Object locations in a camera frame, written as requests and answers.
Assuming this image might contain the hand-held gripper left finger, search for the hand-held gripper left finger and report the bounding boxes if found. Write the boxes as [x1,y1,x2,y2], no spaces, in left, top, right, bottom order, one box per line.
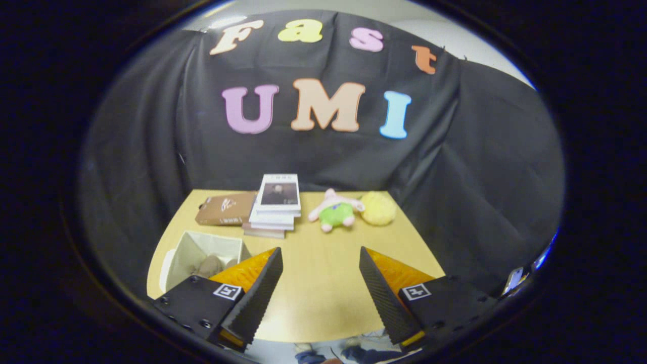
[152,247,285,353]

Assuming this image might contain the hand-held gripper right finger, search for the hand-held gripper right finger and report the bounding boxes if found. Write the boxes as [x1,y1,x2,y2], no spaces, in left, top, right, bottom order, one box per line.
[358,246,499,350]

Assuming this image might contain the grey fabric storage box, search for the grey fabric storage box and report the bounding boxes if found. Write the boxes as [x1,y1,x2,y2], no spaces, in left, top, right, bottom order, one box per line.
[159,231,252,294]

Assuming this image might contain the brown cardboard box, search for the brown cardboard box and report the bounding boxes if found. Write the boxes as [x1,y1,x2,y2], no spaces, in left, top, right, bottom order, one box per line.
[195,191,258,226]

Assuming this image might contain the white book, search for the white book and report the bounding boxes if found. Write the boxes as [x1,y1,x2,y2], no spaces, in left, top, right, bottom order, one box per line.
[248,209,297,232]
[242,223,287,240]

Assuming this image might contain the yellow plush toy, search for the yellow plush toy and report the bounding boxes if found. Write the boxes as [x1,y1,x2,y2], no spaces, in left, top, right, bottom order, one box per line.
[359,191,398,227]

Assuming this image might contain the pink green plush toy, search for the pink green plush toy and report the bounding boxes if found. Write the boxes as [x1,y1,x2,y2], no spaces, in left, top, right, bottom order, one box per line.
[308,188,366,234]

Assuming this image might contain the white book portrait cover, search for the white book portrait cover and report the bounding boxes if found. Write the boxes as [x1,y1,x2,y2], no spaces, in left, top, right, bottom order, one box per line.
[255,173,302,218]

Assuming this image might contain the white papers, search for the white papers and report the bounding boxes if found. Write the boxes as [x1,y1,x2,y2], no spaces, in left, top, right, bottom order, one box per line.
[503,266,525,295]

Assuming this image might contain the blue lit device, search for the blue lit device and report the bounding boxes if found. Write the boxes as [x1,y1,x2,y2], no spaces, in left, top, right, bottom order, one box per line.
[535,233,559,272]

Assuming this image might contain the ceiling light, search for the ceiling light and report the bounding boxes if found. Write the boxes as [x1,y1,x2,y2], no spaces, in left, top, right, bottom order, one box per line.
[207,15,248,30]

